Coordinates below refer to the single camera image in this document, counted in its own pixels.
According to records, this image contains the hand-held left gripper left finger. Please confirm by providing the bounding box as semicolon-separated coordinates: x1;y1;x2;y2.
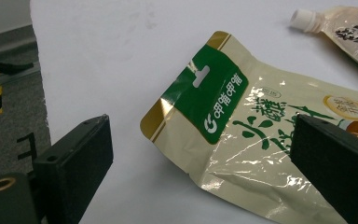
32;113;115;224

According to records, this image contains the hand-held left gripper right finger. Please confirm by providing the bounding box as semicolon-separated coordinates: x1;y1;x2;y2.
289;113;358;224

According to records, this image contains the spouted cream pouch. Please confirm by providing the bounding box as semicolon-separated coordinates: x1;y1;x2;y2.
289;5;358;77

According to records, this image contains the green and beige snack pouch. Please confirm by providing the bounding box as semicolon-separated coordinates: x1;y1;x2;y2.
139;30;358;224

